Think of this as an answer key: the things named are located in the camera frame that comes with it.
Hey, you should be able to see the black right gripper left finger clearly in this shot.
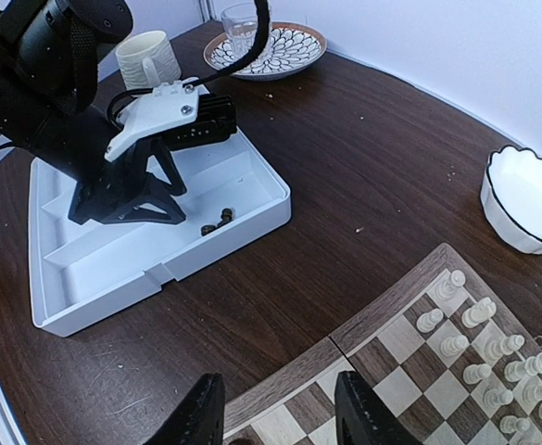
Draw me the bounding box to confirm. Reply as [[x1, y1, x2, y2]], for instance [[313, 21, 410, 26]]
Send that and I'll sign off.
[[145, 374, 225, 445]]

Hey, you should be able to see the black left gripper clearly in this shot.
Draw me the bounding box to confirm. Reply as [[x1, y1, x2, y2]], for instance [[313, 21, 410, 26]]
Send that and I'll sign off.
[[68, 139, 187, 225]]

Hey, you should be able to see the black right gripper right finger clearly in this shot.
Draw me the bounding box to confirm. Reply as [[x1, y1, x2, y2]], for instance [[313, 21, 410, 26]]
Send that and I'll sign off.
[[334, 371, 421, 444]]

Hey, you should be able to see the white plastic compartment tray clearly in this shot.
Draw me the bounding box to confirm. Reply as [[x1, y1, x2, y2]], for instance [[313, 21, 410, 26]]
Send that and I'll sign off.
[[28, 133, 291, 337]]

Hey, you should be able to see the dark chess piece lower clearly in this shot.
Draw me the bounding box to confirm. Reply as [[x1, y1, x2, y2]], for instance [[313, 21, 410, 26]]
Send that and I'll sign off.
[[201, 224, 217, 236]]

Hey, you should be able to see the dark chess piece small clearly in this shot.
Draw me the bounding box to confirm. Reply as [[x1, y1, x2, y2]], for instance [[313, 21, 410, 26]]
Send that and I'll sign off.
[[219, 208, 233, 226]]

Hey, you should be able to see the wooden chessboard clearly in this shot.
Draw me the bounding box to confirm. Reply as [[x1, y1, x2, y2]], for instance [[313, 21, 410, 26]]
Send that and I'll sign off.
[[223, 244, 542, 444]]

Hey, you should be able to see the cream ribbed mug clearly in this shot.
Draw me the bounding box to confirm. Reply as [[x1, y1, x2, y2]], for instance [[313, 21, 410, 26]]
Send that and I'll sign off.
[[115, 31, 182, 90]]

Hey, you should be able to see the white bishop left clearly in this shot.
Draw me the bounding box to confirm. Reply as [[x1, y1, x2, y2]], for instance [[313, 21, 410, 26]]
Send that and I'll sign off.
[[484, 334, 525, 362]]

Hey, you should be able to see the white knight left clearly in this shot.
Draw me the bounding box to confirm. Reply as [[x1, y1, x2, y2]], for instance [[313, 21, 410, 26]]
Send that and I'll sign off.
[[461, 297, 497, 328]]

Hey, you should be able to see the clear drinking glass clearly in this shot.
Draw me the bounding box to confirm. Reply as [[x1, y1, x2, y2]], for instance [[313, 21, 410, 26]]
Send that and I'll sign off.
[[221, 3, 258, 59]]

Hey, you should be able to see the patterned ceramic plate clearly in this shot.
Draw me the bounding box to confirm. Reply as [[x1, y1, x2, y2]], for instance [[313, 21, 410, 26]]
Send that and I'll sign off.
[[203, 22, 327, 82]]

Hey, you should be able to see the white queen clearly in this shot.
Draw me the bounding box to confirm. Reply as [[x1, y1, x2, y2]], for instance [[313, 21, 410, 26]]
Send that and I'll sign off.
[[504, 352, 542, 382]]

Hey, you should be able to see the white scalloped bowl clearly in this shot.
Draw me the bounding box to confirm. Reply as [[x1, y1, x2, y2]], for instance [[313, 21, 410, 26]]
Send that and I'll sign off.
[[480, 145, 542, 255]]

